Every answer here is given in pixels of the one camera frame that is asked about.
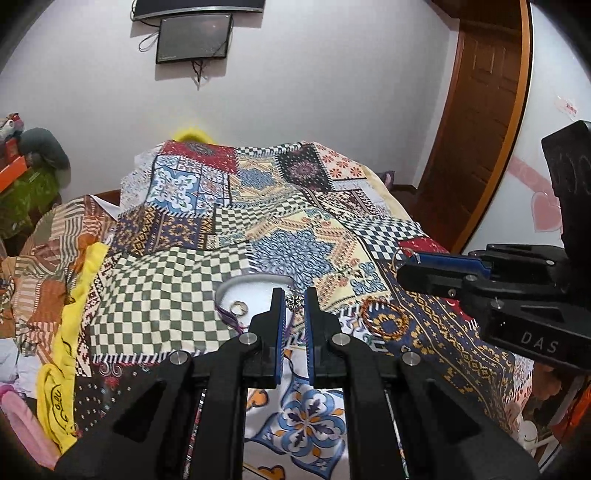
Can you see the pink heart sticker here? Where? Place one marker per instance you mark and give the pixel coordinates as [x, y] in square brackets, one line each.
[542, 207]

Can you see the grey plush pillow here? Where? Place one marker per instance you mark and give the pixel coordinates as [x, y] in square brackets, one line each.
[46, 150]

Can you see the white sliding wardrobe door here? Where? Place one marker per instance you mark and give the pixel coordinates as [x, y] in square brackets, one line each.
[545, 69]

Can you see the green bag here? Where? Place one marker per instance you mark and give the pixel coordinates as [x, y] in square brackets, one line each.
[32, 198]

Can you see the wooden door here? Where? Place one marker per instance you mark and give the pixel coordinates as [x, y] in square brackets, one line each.
[480, 115]

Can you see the dark bag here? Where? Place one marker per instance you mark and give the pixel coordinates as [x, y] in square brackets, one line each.
[388, 179]

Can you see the yellow plush cushion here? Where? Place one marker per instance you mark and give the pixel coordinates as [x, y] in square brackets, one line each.
[191, 134]

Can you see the striped orange bedsheet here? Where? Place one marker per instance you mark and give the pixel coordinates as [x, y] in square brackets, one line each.
[51, 249]

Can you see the white round tray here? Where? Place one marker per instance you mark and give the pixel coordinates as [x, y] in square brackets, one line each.
[258, 288]

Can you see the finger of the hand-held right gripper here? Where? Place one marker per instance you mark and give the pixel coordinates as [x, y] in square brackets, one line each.
[429, 280]
[448, 263]

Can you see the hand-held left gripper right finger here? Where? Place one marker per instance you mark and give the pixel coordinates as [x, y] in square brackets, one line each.
[310, 341]

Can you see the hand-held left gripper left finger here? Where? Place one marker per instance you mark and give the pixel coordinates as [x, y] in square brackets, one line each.
[278, 341]

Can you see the small black wall monitor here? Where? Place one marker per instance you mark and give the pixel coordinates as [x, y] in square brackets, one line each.
[194, 39]

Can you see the pink cloth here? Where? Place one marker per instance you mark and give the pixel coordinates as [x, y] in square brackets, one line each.
[23, 424]

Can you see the black wall television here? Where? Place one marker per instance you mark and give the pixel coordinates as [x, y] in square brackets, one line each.
[198, 7]

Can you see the yellow cloth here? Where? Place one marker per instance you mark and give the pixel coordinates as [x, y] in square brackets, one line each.
[69, 323]

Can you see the thin gold hoop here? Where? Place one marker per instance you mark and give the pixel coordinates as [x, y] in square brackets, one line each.
[397, 259]

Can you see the orange box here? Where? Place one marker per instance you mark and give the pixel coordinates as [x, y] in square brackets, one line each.
[11, 173]

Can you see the pile of bags and clothes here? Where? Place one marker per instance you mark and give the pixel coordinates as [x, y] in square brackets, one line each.
[9, 127]

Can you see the colourful patchwork blanket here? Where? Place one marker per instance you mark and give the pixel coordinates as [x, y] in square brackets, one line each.
[184, 277]

